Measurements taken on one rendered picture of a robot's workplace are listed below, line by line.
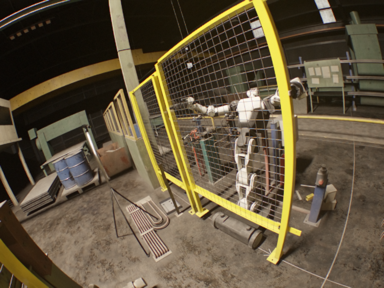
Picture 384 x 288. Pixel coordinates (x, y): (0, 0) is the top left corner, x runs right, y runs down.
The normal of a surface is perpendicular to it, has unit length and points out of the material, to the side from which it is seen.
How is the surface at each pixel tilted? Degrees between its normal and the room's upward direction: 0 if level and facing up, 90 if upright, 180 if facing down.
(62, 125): 90
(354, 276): 0
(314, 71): 90
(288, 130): 90
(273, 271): 0
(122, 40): 90
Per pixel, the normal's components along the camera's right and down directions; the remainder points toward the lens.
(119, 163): 0.61, 0.09
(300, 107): -0.70, 0.44
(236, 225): -0.25, -0.92
